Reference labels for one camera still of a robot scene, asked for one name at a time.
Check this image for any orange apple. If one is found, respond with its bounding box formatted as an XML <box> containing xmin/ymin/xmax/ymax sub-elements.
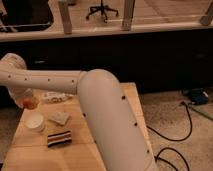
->
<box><xmin>23</xmin><ymin>97</ymin><xmax>39</xmax><ymax>110</ymax></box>

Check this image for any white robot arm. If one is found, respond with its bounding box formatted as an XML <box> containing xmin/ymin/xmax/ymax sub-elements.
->
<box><xmin>0</xmin><ymin>53</ymin><xmax>158</xmax><ymax>171</ymax></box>

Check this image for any white paper cup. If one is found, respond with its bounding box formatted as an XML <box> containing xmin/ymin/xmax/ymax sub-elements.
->
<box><xmin>25</xmin><ymin>113</ymin><xmax>45</xmax><ymax>132</ymax></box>

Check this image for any clear plastic wrapper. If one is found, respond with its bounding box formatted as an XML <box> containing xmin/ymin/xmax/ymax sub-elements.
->
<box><xmin>41</xmin><ymin>92</ymin><xmax>73</xmax><ymax>103</ymax></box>

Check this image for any black office chair base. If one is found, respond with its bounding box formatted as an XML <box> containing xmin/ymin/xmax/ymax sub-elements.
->
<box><xmin>86</xmin><ymin>2</ymin><xmax>119</xmax><ymax>22</ymax></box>

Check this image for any blue black device on floor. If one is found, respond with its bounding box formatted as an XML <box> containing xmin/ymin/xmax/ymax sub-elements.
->
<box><xmin>182</xmin><ymin>89</ymin><xmax>209</xmax><ymax>105</ymax></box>

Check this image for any dark bin top left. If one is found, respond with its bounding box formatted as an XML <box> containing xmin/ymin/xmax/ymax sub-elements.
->
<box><xmin>0</xmin><ymin>0</ymin><xmax>54</xmax><ymax>32</ymax></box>

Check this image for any black floor cable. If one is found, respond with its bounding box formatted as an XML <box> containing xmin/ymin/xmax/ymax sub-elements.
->
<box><xmin>146</xmin><ymin>101</ymin><xmax>194</xmax><ymax>171</ymax></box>

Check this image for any wooden post middle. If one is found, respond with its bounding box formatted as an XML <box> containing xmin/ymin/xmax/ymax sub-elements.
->
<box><xmin>122</xmin><ymin>0</ymin><xmax>135</xmax><ymax>31</ymax></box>

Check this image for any wooden post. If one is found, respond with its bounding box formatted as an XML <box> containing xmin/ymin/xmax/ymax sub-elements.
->
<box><xmin>122</xmin><ymin>0</ymin><xmax>135</xmax><ymax>31</ymax></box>
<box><xmin>200</xmin><ymin>1</ymin><xmax>213</xmax><ymax>26</ymax></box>
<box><xmin>58</xmin><ymin>0</ymin><xmax>72</xmax><ymax>34</ymax></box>

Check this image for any wooden post left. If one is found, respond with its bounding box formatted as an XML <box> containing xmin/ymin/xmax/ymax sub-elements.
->
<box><xmin>58</xmin><ymin>0</ymin><xmax>72</xmax><ymax>34</ymax></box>

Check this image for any wooden post right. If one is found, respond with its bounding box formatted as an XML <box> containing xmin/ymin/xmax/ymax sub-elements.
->
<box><xmin>200</xmin><ymin>1</ymin><xmax>213</xmax><ymax>26</ymax></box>

